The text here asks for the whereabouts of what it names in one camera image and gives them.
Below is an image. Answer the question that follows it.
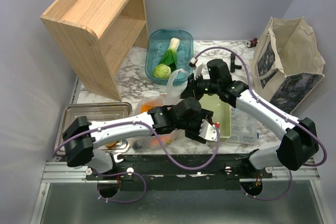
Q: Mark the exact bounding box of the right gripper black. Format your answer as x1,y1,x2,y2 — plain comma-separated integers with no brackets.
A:
180,72,220,101

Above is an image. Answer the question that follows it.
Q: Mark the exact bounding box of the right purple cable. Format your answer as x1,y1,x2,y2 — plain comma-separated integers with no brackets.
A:
194,47,328,200

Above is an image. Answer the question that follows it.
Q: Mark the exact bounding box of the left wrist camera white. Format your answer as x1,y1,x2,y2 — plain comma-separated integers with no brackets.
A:
199,119,218,142

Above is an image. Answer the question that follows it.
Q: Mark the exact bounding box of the toy bok choy green white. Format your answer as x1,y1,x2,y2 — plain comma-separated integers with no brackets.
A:
159,38,180,72

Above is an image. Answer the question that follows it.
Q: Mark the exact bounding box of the light green plastic basket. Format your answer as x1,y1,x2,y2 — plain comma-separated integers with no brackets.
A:
199,94,231,140

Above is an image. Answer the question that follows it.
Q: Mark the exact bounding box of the clear plastic compartment box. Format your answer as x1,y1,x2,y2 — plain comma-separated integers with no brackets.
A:
228,107,259,145

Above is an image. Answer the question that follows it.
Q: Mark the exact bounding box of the wooden shelf unit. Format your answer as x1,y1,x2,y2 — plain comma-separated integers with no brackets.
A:
40,0,149,101

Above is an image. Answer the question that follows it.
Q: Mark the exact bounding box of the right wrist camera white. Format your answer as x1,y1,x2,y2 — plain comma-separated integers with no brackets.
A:
188,58,203,80

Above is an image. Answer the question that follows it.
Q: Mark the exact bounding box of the metal baking tray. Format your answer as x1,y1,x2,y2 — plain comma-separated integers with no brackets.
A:
55,102,132,148

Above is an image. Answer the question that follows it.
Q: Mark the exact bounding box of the canvas tote bag with print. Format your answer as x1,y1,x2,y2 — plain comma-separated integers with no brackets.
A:
250,17,325,113

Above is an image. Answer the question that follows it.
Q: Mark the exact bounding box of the black T-shaped pipe fitting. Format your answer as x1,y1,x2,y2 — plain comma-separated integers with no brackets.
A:
230,53,242,73

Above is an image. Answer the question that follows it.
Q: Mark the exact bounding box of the orange glazed bread bun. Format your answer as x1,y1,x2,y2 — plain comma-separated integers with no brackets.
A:
105,141,117,149

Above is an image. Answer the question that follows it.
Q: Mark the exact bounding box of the clear plastic grocery bag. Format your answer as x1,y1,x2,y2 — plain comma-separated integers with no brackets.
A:
127,69,189,152

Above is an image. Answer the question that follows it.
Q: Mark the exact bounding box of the aluminium frame rail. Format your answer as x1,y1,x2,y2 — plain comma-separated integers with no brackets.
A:
41,162,320,183

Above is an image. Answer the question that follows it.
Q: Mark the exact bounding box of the toy watermelon slice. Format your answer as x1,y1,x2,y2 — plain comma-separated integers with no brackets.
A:
150,133,176,148

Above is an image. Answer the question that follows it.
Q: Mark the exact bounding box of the green toy cabbage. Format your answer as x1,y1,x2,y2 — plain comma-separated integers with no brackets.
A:
153,64,172,79

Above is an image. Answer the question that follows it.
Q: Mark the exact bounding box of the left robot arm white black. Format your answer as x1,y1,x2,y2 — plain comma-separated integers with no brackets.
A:
61,97,219,179

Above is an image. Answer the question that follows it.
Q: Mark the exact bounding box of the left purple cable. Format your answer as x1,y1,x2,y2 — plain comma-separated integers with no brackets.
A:
54,121,221,204

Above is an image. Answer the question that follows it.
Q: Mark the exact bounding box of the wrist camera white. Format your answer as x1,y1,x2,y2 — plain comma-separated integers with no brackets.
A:
199,119,218,142
188,58,203,80

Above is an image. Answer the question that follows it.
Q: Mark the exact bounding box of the teal transparent plastic bin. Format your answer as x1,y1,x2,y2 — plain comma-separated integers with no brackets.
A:
145,29,194,86

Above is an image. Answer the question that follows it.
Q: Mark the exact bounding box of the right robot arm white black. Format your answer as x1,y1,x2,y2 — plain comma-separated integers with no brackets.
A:
181,59,319,178

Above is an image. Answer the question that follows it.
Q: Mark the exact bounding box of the small red black connector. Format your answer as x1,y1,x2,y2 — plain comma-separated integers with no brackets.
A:
246,38,258,48

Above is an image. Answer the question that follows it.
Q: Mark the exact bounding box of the purple cable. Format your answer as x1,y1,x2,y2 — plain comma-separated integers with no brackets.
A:
194,47,328,200
54,121,221,204

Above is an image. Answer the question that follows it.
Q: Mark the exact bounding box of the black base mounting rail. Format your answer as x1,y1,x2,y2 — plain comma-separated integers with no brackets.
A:
86,154,272,191

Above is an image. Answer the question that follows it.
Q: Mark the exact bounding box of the orange toy carrot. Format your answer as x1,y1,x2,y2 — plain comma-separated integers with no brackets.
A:
140,97,164,113

